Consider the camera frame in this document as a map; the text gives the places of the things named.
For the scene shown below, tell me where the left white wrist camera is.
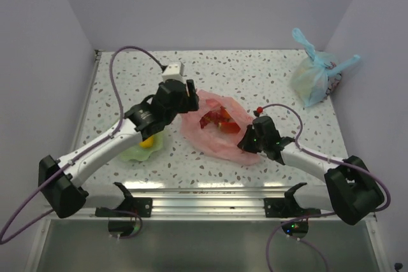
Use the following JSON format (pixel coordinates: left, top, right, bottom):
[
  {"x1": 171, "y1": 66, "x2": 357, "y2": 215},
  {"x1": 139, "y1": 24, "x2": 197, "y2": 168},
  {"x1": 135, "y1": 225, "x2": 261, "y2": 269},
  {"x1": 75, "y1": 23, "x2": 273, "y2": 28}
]
[{"x1": 161, "y1": 62, "x2": 185, "y2": 83}]

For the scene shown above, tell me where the green plastic plate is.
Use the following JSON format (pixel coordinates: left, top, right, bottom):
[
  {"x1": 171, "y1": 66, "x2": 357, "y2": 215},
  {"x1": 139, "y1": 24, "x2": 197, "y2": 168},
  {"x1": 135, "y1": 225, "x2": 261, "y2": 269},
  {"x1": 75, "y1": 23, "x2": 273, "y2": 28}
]
[{"x1": 115, "y1": 120, "x2": 163, "y2": 162}]

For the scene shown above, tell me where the red grape bunch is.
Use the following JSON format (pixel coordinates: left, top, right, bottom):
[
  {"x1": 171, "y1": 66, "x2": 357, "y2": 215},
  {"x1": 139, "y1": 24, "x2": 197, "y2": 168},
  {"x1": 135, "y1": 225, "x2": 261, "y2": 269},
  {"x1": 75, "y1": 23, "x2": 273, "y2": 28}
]
[{"x1": 200, "y1": 111, "x2": 224, "y2": 129}]

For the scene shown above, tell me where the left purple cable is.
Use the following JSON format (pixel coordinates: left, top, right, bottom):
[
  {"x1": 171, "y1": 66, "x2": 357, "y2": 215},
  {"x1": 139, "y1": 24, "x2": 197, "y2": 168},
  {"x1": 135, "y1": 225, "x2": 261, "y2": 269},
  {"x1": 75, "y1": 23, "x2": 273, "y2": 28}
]
[{"x1": 0, "y1": 45, "x2": 168, "y2": 244}]

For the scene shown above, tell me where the black base bracket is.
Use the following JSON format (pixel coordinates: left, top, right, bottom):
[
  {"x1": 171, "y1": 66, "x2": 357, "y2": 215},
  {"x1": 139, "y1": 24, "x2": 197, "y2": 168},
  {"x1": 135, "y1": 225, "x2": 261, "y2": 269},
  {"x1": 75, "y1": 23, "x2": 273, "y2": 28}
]
[
  {"x1": 95, "y1": 182, "x2": 153, "y2": 218},
  {"x1": 263, "y1": 183, "x2": 306, "y2": 218}
]

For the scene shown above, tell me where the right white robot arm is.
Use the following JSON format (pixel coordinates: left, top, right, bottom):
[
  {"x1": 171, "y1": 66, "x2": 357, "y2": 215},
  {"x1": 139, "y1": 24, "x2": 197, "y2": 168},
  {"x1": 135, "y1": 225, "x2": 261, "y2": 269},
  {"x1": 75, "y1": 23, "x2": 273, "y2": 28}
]
[{"x1": 238, "y1": 116, "x2": 385, "y2": 225}]

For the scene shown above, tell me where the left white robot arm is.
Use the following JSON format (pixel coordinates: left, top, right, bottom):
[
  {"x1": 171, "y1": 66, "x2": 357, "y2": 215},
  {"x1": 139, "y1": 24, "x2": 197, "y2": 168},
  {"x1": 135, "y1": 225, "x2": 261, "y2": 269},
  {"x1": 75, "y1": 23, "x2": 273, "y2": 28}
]
[{"x1": 38, "y1": 79, "x2": 199, "y2": 218}]

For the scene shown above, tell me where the yellow bell pepper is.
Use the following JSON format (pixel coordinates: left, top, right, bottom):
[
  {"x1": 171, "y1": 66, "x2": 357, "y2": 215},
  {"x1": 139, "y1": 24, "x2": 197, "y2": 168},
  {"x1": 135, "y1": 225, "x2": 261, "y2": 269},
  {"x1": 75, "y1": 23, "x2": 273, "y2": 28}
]
[{"x1": 139, "y1": 136, "x2": 155, "y2": 148}]

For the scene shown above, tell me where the aluminium mounting rail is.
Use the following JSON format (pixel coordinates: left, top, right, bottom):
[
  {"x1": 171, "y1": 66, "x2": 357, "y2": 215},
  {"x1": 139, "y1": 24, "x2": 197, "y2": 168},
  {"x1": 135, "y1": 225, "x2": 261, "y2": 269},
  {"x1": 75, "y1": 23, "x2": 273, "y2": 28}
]
[{"x1": 41, "y1": 189, "x2": 377, "y2": 220}]

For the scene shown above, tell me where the pink plastic bag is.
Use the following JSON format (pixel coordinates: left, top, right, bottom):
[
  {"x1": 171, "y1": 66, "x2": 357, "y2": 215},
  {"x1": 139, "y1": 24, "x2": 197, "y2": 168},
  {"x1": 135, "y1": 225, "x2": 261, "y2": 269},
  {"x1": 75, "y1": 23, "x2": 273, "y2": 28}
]
[{"x1": 180, "y1": 90, "x2": 260, "y2": 166}]

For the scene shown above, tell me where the watermelon slice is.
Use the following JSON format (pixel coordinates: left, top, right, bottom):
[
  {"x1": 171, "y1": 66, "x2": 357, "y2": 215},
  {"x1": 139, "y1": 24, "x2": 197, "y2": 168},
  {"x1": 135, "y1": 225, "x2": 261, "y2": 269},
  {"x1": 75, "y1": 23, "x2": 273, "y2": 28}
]
[{"x1": 217, "y1": 107, "x2": 241, "y2": 134}]

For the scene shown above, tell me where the blue knotted plastic bag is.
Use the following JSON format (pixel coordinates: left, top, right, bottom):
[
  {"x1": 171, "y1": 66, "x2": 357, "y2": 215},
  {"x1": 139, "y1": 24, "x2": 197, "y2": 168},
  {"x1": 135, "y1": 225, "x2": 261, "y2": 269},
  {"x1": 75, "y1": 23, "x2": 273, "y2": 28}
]
[{"x1": 290, "y1": 28, "x2": 361, "y2": 107}]

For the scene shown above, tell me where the left black base bracket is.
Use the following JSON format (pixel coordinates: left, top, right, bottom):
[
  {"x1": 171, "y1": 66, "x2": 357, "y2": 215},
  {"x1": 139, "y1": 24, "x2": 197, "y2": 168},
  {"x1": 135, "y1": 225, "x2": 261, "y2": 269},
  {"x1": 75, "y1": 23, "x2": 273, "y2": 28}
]
[{"x1": 95, "y1": 182, "x2": 153, "y2": 218}]

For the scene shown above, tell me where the right black base bracket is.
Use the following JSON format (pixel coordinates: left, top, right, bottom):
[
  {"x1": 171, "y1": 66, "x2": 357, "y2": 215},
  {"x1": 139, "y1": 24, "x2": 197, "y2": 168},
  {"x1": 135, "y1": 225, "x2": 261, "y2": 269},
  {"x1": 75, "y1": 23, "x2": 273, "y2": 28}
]
[{"x1": 263, "y1": 183, "x2": 306, "y2": 218}]

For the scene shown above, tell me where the purple cable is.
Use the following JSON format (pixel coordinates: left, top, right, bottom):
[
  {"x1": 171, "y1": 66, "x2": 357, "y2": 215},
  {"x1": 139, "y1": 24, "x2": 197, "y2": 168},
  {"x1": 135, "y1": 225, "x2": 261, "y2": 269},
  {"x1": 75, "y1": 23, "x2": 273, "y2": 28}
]
[
  {"x1": 0, "y1": 45, "x2": 168, "y2": 244},
  {"x1": 259, "y1": 103, "x2": 392, "y2": 272}
]

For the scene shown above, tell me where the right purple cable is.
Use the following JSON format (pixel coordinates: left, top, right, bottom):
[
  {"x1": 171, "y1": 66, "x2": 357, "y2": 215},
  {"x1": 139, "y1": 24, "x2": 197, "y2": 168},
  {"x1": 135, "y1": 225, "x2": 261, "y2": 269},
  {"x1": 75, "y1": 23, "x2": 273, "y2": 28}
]
[{"x1": 259, "y1": 103, "x2": 392, "y2": 272}]

